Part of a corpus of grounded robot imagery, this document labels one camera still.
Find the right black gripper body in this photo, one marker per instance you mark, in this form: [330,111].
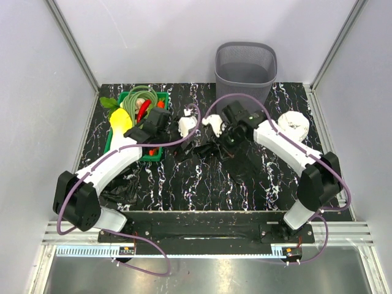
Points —
[231,141]

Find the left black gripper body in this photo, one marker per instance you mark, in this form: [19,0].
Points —
[174,136]

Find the black trash bag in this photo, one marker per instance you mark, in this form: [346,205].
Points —
[238,160]
[121,190]

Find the grey mesh trash bin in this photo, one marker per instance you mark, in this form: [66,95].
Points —
[245,67]

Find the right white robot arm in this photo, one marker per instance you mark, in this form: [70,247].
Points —
[320,174]

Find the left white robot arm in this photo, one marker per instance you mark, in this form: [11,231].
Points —
[77,194]

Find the small orange carrot toy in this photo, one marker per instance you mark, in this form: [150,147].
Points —
[161,104]

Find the red chili pepper toy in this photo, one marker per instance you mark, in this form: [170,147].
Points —
[142,110]

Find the green plastic basket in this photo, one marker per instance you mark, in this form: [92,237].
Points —
[162,96]

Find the green long beans bundle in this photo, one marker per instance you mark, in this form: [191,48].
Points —
[144,92]

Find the yellow white cabbage toy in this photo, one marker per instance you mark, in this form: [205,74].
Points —
[120,123]

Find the white crumpled paper roll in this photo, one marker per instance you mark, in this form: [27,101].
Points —
[294,124]

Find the green leafy vegetable toy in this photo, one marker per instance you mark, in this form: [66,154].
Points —
[109,103]

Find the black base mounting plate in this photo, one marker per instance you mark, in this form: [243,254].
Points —
[259,226]

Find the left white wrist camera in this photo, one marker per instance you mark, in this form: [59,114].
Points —
[186,123]

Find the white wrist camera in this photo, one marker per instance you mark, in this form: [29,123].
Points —
[186,123]
[216,123]

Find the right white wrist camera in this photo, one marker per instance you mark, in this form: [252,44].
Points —
[216,123]

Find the aluminium frame rail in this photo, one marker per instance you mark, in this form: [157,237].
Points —
[339,234]

